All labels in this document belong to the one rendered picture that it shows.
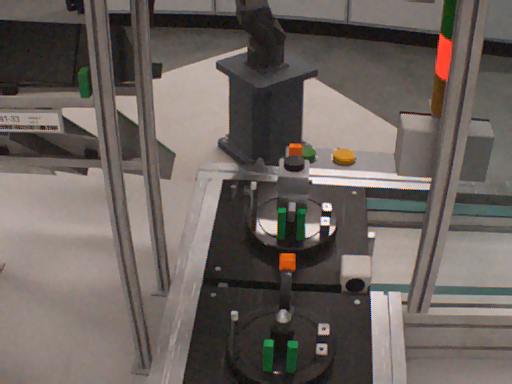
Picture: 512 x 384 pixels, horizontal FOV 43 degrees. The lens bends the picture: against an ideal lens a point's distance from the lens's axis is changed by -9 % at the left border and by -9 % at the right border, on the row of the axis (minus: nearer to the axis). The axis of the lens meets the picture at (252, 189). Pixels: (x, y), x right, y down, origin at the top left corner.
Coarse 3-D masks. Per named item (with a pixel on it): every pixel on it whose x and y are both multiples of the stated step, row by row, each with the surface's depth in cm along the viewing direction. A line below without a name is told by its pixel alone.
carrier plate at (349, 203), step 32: (224, 192) 115; (320, 192) 115; (352, 192) 115; (224, 224) 108; (352, 224) 108; (224, 256) 102; (256, 256) 102; (320, 256) 102; (256, 288) 99; (320, 288) 98
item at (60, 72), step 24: (0, 24) 76; (24, 24) 75; (48, 24) 74; (72, 24) 73; (0, 48) 76; (24, 48) 75; (48, 48) 75; (72, 48) 74; (120, 48) 85; (0, 72) 77; (24, 72) 76; (48, 72) 75; (72, 72) 74; (120, 72) 86
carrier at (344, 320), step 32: (224, 288) 97; (224, 320) 92; (256, 320) 89; (288, 320) 82; (320, 320) 89; (352, 320) 91; (192, 352) 87; (224, 352) 87; (256, 352) 84; (288, 352) 79; (320, 352) 82; (352, 352) 87
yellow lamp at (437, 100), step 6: (438, 78) 76; (438, 84) 76; (444, 84) 75; (438, 90) 76; (444, 90) 76; (432, 96) 78; (438, 96) 77; (432, 102) 79; (438, 102) 77; (432, 108) 79; (438, 108) 78; (438, 114) 78
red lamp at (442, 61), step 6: (438, 42) 75; (444, 42) 73; (450, 42) 72; (438, 48) 75; (444, 48) 73; (450, 48) 72; (438, 54) 75; (444, 54) 73; (438, 60) 75; (444, 60) 74; (438, 66) 75; (444, 66) 74; (438, 72) 76; (444, 72) 75; (444, 78) 75
